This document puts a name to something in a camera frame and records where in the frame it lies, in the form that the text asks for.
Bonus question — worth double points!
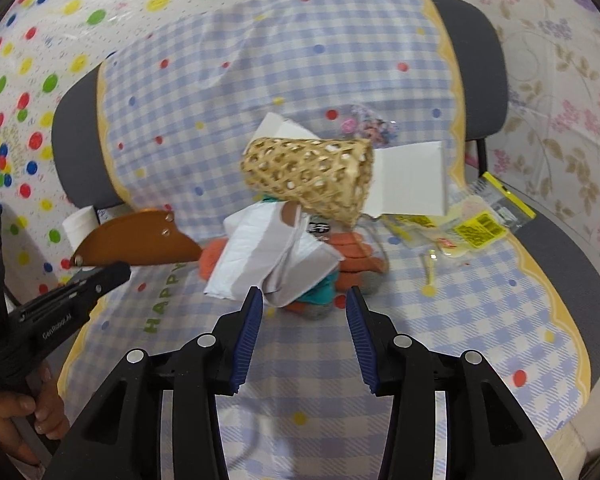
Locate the person's left hand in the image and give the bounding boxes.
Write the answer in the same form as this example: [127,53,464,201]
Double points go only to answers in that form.
[0,366,72,465]

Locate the polka dot sheet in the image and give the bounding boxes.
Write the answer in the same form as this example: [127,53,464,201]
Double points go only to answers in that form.
[0,0,381,311]

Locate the woven bamboo basket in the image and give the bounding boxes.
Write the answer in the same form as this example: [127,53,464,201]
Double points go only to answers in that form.
[240,136,376,228]

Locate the white paper box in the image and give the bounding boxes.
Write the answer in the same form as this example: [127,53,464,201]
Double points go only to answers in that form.
[203,204,346,308]

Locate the floral sheet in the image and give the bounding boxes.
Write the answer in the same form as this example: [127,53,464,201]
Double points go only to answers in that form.
[380,0,600,281]

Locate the blue checkered cloth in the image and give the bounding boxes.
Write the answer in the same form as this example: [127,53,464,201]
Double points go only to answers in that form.
[62,0,593,480]

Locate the orange teal plush toy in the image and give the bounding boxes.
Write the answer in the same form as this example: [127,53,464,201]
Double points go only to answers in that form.
[199,230,386,321]

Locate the white paper roll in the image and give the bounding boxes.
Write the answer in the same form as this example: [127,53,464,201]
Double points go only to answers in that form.
[62,206,99,256]

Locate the white cardboard box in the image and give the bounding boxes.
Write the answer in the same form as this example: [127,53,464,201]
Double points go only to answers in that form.
[370,141,449,218]

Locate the small white cardboard piece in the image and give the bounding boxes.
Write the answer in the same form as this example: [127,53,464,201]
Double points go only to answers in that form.
[257,112,321,145]

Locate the clear bag yellow label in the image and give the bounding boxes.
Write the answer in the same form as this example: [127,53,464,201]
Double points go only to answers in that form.
[380,195,511,262]

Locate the grey office chair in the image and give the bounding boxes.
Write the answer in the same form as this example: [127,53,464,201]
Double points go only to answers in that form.
[51,0,600,413]

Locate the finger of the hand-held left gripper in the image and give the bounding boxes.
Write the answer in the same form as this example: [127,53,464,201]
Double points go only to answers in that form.
[62,261,132,296]

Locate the small yellow peg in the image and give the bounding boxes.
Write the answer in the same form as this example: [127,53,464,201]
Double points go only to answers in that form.
[420,252,438,297]

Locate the yellow black zip bag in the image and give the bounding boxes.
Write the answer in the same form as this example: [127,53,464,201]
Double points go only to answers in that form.
[480,171,537,233]

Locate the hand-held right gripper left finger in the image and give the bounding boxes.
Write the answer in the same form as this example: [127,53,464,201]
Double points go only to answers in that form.
[42,286,266,480]

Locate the clear sticker packet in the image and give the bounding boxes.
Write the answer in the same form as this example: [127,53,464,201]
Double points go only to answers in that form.
[340,105,401,146]

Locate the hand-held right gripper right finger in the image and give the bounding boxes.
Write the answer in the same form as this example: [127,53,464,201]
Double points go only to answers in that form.
[345,286,566,480]

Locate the brown leather sheath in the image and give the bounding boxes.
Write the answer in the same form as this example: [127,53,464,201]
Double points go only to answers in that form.
[70,210,203,267]

